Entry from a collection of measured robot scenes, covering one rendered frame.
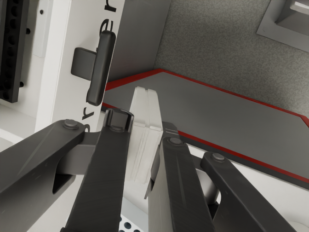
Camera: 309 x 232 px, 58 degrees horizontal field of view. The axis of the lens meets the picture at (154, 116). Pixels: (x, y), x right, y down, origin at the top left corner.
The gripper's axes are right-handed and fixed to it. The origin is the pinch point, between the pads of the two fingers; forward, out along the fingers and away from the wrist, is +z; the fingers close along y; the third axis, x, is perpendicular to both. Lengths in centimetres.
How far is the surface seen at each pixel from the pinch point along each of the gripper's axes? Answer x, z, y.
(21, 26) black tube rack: 1.0, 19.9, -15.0
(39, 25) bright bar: 1.5, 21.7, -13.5
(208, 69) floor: -7, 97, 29
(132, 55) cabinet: -6, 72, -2
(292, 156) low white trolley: -11.3, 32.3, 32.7
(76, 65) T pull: -0.2, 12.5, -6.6
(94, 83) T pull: -1.3, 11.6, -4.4
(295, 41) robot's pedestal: 12, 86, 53
